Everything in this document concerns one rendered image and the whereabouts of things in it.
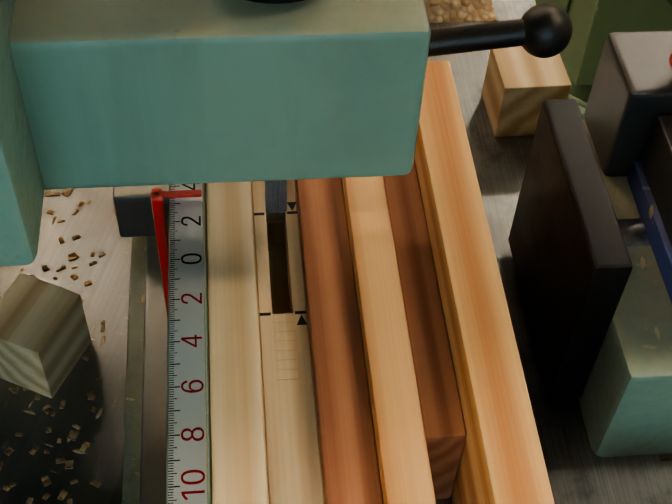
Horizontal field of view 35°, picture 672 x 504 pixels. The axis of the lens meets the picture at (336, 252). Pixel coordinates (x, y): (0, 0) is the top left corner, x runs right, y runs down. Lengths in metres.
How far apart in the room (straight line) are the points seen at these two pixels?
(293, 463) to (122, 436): 0.19
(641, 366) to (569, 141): 0.09
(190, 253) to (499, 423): 0.14
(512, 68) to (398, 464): 0.25
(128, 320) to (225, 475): 0.24
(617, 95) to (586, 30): 0.60
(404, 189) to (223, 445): 0.14
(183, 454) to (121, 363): 0.22
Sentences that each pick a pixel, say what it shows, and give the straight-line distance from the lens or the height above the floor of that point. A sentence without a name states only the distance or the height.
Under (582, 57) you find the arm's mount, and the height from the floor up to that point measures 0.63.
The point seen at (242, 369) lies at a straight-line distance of 0.41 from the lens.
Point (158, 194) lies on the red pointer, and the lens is 0.45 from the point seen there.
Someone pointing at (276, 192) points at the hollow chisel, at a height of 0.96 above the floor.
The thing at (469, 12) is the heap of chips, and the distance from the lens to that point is 0.64.
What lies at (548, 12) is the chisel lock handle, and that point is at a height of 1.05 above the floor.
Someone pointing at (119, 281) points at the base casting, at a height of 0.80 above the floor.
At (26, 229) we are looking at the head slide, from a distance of 0.37.
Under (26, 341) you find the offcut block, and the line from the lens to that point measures 0.56.
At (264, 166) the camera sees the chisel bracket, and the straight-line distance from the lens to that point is 0.39.
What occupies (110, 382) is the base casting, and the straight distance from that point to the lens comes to 0.59.
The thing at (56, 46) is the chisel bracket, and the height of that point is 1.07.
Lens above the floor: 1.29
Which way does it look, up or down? 50 degrees down
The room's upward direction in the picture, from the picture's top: 3 degrees clockwise
